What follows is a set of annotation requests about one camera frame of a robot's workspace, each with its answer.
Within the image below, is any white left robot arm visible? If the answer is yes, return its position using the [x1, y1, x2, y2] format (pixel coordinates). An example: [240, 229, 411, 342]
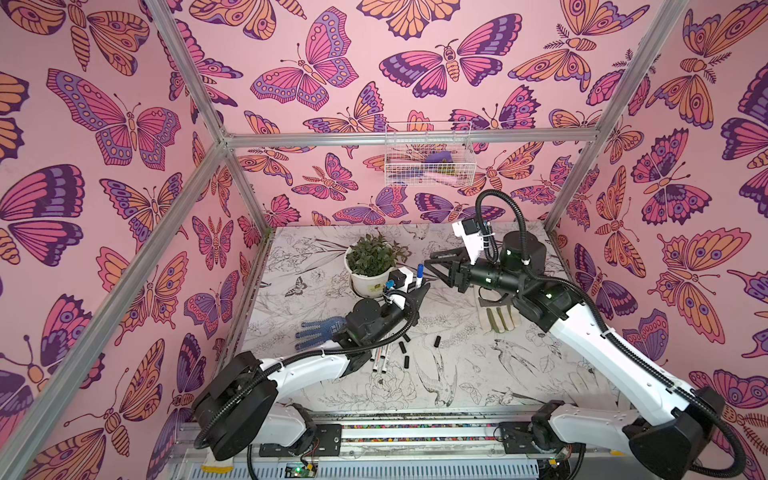
[193, 283, 430, 460]

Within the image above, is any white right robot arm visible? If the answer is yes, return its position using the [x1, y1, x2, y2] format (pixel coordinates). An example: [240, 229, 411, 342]
[424, 231, 746, 479]

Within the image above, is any white plastic flower pot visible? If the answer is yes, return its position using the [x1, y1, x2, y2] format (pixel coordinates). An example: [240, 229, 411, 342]
[344, 246, 394, 298]

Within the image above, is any beige green work glove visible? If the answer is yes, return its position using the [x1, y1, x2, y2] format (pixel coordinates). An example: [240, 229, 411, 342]
[476, 287, 523, 334]

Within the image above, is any green potted plant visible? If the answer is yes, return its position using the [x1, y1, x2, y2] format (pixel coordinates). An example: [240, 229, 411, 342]
[345, 234, 411, 277]

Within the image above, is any blue dotted work glove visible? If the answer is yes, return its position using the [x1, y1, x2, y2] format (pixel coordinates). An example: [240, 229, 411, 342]
[294, 316, 346, 352]

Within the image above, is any clear wall basket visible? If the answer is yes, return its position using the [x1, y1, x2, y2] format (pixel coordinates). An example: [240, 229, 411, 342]
[382, 128, 477, 189]

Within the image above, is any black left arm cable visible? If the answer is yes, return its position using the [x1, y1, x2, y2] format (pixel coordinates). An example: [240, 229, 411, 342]
[191, 290, 418, 451]

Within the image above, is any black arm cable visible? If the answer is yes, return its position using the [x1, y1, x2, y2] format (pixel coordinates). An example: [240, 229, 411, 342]
[191, 290, 418, 451]
[475, 189, 748, 479]

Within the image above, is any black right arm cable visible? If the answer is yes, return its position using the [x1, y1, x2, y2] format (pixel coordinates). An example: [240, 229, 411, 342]
[475, 189, 748, 479]

